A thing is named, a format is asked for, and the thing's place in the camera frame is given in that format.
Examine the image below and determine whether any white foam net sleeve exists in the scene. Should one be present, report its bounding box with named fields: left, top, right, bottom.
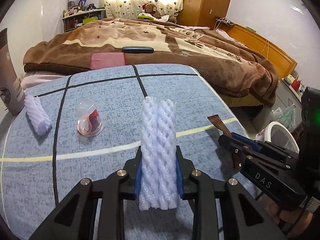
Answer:
left=139, top=96, right=178, bottom=211

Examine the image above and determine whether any white trash bin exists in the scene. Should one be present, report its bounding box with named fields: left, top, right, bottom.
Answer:
left=255, top=121, right=299, bottom=153

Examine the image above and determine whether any brown wrapper scrap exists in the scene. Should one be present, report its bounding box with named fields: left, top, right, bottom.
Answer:
left=207, top=115, right=244, bottom=170

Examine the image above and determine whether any brown plush blanket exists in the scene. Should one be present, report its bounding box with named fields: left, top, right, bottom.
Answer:
left=23, top=18, right=278, bottom=106

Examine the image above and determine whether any wooden headboard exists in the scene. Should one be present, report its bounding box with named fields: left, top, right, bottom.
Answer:
left=220, top=23, right=297, bottom=79

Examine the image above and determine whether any blue checked bed sheet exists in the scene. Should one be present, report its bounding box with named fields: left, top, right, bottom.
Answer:
left=1, top=64, right=258, bottom=239

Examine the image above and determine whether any clear plastic jelly cup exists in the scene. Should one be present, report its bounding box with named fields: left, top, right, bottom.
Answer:
left=75, top=98, right=104, bottom=137

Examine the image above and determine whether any grey travel tumbler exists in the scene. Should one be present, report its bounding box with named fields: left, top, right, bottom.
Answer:
left=0, top=28, right=25, bottom=116

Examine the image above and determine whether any wooden wardrobe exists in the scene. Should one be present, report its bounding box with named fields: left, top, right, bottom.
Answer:
left=177, top=0, right=231, bottom=29

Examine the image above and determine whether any pink box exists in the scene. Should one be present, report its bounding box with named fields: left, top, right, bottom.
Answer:
left=90, top=53, right=126, bottom=70

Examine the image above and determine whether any teddy bear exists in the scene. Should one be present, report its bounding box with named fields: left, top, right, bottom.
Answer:
left=142, top=2, right=162, bottom=19

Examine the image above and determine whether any white cluttered shelf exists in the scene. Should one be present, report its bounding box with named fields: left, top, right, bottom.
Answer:
left=62, top=3, right=106, bottom=33

